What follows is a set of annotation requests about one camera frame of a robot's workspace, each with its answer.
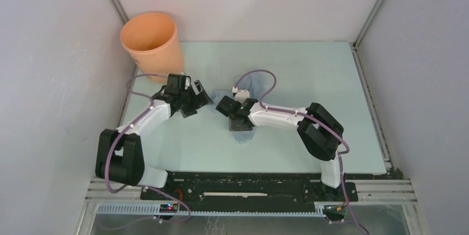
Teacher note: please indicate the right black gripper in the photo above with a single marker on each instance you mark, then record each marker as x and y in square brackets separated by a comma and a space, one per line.
[233, 126]

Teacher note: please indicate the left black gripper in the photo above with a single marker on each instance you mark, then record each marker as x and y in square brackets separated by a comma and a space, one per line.
[202, 97]

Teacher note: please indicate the light blue plastic trash bag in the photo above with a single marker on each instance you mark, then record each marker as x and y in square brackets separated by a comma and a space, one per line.
[226, 105]

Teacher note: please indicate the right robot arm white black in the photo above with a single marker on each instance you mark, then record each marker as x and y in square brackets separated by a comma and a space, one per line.
[319, 131]

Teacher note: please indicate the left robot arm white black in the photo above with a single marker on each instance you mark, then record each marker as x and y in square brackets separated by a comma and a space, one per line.
[120, 155]

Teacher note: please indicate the orange plastic trash bin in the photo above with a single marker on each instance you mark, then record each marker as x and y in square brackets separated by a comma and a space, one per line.
[152, 41]

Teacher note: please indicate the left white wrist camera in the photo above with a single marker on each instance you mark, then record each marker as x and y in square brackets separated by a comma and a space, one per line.
[185, 81]

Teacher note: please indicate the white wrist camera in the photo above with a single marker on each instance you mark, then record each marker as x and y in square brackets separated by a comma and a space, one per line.
[185, 81]
[240, 95]

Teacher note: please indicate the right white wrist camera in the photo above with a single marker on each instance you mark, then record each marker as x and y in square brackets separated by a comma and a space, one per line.
[240, 95]

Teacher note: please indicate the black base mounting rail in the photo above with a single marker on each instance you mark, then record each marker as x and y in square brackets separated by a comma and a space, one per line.
[296, 192]

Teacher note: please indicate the white slotted cable duct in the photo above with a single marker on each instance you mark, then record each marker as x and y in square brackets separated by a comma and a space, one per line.
[155, 209]

